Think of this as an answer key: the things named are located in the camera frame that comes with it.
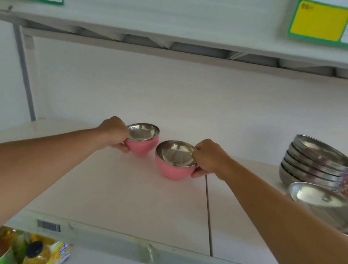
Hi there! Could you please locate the person's right hand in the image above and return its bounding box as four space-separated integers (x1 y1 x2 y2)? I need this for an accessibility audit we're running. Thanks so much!
190 137 237 182

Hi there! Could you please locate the person's left hand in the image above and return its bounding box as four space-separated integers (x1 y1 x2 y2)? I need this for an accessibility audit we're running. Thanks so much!
96 115 133 154

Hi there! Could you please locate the pink steel bowl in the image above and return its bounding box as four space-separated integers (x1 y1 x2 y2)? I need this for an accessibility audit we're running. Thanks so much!
284 180 348 238
153 139 200 182
123 122 161 158

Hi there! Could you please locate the white metal shelf rack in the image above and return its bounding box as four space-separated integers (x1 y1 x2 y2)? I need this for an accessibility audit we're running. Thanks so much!
0 0 348 264

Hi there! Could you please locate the silver steel bowl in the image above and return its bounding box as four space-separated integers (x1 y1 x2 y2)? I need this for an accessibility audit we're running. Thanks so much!
291 133 348 173
283 151 348 182
286 144 348 178
277 166 343 192
280 158 345 186

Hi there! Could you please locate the person's left forearm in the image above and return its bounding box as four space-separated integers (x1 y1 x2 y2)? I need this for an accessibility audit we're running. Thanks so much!
0 120 106 246

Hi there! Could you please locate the person's right forearm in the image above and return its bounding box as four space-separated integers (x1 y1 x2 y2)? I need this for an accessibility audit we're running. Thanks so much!
215 161 348 264

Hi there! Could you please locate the white barcode label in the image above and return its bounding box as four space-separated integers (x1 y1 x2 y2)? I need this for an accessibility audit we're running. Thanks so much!
36 219 62 233

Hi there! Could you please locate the group of yellow juice bottles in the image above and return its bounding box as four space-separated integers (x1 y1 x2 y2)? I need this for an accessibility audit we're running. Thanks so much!
0 225 73 264

